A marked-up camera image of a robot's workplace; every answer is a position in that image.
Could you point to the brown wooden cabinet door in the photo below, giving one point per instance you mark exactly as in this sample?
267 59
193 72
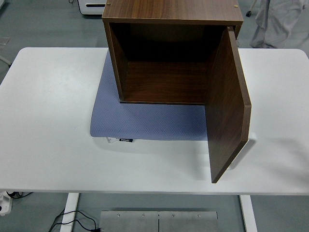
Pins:
224 108

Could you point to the brown wooden cabinet body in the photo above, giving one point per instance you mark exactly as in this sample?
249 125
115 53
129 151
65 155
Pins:
169 10

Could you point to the blue-grey textured mat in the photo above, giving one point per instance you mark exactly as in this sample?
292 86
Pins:
144 120

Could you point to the dark mat label tag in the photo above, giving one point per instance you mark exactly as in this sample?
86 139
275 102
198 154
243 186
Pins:
126 140

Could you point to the grey metal plate with screws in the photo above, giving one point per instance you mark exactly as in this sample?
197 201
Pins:
130 222

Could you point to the white appliance with slot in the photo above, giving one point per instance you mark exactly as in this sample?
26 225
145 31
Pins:
93 8

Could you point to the white chair with caster wheels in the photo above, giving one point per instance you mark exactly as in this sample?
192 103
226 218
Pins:
248 13

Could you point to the person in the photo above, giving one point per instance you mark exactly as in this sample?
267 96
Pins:
280 24

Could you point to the clear plastic floor piece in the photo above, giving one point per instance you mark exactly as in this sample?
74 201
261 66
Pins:
4 41

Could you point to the white power strip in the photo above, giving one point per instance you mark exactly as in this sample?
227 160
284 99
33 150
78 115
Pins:
4 204

